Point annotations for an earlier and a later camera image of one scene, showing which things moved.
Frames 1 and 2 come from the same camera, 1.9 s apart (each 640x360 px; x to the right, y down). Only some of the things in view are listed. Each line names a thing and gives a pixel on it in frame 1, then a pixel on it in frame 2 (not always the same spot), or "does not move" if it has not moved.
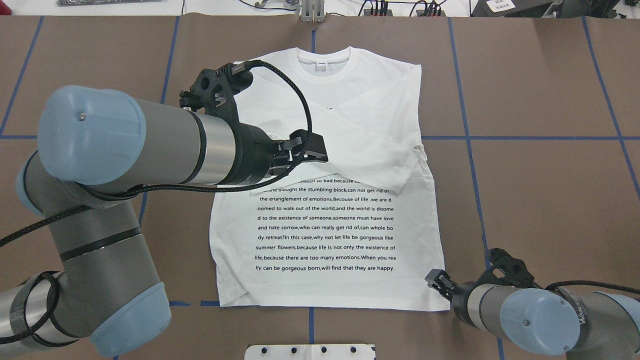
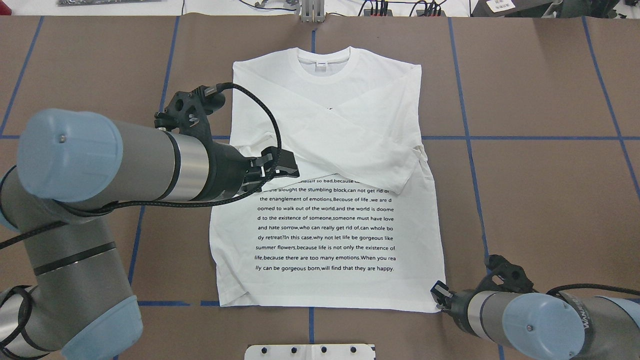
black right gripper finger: x=440 y=281 → x=442 y=295
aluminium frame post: x=313 y=10 does not move
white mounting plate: x=310 y=352 does not move
